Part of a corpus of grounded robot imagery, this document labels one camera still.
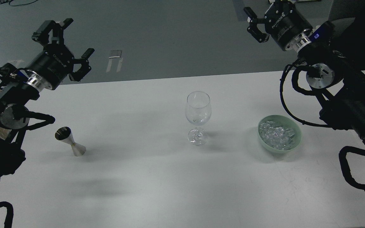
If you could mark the green bowl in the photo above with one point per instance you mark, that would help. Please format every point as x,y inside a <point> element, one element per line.
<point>287,122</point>

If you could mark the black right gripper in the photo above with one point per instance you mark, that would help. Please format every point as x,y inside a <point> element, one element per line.
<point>283,22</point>

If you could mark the pile of ice cubes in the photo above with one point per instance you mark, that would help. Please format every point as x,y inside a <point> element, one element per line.
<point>277,135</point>

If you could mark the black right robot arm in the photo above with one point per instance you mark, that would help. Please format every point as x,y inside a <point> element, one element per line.
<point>319,71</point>

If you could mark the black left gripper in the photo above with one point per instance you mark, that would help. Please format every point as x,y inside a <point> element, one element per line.
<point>50,67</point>

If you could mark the person in black shirt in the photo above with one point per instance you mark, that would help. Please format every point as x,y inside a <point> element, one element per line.
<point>349,39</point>

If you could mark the steel double jigger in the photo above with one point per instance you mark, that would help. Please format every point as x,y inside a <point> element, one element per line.
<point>64,134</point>

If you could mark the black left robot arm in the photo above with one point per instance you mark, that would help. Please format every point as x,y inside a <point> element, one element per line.
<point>20,85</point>

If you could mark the clear wine glass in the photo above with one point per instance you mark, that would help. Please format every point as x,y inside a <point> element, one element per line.
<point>198,112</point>

